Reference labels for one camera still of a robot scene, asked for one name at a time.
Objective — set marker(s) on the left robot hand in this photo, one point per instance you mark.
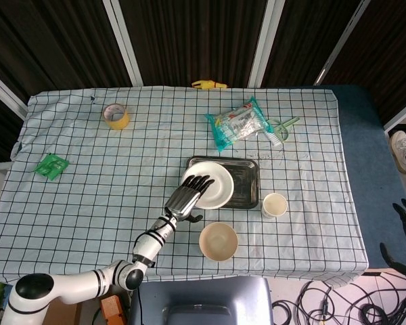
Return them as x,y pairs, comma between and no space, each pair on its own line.
182,201

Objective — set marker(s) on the white round plate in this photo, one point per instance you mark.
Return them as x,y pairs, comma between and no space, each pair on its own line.
221,183

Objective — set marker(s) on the beige bowl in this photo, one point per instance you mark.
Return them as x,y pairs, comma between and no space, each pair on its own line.
218,242

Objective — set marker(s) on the white paper cup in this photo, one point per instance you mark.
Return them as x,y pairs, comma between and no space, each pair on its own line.
274,204

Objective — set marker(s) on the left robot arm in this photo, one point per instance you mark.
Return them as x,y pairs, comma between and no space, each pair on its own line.
149,242

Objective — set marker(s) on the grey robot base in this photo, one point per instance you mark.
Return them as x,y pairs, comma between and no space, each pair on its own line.
199,298

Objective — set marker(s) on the black metal tray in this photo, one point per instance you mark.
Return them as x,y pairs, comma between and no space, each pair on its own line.
247,189

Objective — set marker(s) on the white sneaker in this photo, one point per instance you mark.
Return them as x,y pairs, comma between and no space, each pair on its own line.
404,150

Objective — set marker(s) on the teal snack package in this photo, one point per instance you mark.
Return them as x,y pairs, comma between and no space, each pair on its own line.
237,123

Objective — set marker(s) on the yellow tape roll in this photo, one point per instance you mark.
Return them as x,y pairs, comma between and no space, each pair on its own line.
120,122

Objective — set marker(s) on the checked light blue tablecloth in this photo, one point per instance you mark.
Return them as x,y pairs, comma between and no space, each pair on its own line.
88,152

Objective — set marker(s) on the yellow plastic toy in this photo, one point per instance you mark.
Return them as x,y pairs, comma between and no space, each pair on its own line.
204,84

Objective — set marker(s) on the orange box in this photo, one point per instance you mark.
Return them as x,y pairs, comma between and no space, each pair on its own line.
112,309

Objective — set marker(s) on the green sachet packet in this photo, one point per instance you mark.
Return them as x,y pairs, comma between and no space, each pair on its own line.
50,166

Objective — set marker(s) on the white partition frame post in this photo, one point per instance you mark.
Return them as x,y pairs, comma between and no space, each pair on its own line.
341,40
122,40
5,91
266,40
402,116

